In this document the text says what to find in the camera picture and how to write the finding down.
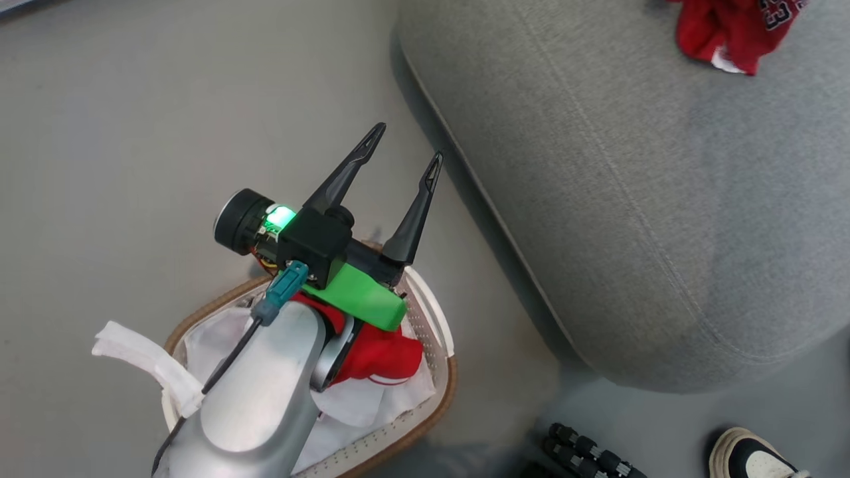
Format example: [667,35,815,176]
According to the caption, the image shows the grey fabric sofa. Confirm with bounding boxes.
[396,0,850,394]

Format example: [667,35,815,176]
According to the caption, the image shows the white laundry basket brown rim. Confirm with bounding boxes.
[161,264,458,478]

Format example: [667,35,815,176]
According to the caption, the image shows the teal cable connector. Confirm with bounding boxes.
[250,260,310,327]

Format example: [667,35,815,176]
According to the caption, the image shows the white fabric basket liner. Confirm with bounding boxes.
[92,304,437,476]

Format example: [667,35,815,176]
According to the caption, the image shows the red jersey with number print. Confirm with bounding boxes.
[667,0,809,76]

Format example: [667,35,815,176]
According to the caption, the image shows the white and black sneaker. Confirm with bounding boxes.
[708,426,813,478]

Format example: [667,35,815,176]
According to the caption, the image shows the thin black cable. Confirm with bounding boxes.
[151,317,265,477]

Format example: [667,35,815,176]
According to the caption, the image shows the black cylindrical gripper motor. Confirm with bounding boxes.
[213,188,278,258]

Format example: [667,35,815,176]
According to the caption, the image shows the red garment with white trim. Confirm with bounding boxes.
[291,291,425,387]

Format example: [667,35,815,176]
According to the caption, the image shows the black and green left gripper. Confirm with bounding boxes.
[301,122,444,333]

